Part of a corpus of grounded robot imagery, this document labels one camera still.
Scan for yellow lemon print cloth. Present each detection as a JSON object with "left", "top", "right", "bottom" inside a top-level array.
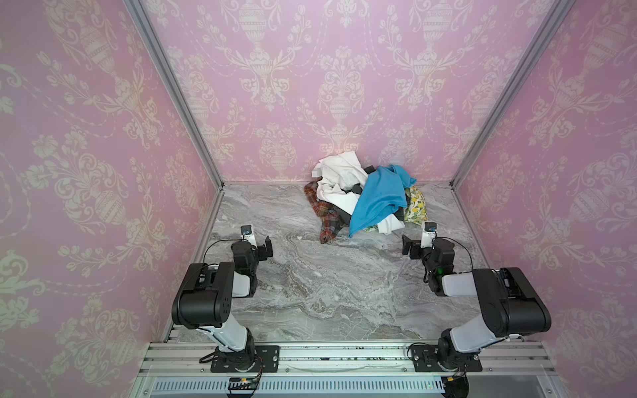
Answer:
[{"left": 364, "top": 186, "right": 428, "bottom": 235}]

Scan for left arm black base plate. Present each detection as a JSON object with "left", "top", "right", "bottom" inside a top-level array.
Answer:
[{"left": 210, "top": 345, "right": 280, "bottom": 373}]

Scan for aluminium front rail frame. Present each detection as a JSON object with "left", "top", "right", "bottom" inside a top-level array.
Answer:
[{"left": 130, "top": 340, "right": 568, "bottom": 397}]

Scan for teal blue cloth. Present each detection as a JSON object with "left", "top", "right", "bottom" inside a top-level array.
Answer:
[{"left": 347, "top": 164, "right": 417, "bottom": 238}]

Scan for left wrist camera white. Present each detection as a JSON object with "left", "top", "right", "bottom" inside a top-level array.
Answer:
[{"left": 241, "top": 225, "right": 257, "bottom": 247}]

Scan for small electronics board with wires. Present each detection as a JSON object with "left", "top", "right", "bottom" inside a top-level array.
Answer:
[{"left": 227, "top": 376, "right": 260, "bottom": 398}]

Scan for white cloth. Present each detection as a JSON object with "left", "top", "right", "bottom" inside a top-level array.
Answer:
[{"left": 311, "top": 151, "right": 406, "bottom": 235}]

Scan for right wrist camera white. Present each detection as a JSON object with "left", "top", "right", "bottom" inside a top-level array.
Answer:
[{"left": 421, "top": 222, "right": 437, "bottom": 248}]

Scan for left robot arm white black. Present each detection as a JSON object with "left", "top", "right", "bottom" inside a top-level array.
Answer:
[{"left": 171, "top": 237, "right": 280, "bottom": 373}]

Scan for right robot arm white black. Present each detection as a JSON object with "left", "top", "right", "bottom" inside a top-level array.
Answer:
[{"left": 402, "top": 236, "right": 552, "bottom": 375}]

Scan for left corner aluminium post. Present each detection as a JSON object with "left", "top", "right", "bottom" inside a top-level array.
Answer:
[{"left": 124, "top": 0, "right": 224, "bottom": 192}]

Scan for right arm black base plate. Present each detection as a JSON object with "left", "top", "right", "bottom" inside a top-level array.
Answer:
[{"left": 406, "top": 343, "right": 483, "bottom": 373}]

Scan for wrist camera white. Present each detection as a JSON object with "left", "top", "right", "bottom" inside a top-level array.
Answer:
[
  {"left": 241, "top": 225, "right": 257, "bottom": 247},
  {"left": 421, "top": 222, "right": 437, "bottom": 248}
]

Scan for red plaid cloth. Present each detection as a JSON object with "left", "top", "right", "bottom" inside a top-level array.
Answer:
[{"left": 304, "top": 180, "right": 347, "bottom": 244}]

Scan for corner aluminium post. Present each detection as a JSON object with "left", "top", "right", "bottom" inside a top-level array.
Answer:
[
  {"left": 450, "top": 0, "right": 575, "bottom": 192},
  {"left": 124, "top": 0, "right": 224, "bottom": 192}
]

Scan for dark grey denim cloth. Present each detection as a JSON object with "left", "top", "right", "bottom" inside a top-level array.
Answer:
[{"left": 332, "top": 165, "right": 406, "bottom": 227}]

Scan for right corner aluminium post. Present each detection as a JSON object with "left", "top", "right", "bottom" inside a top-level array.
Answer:
[{"left": 450, "top": 0, "right": 575, "bottom": 192}]

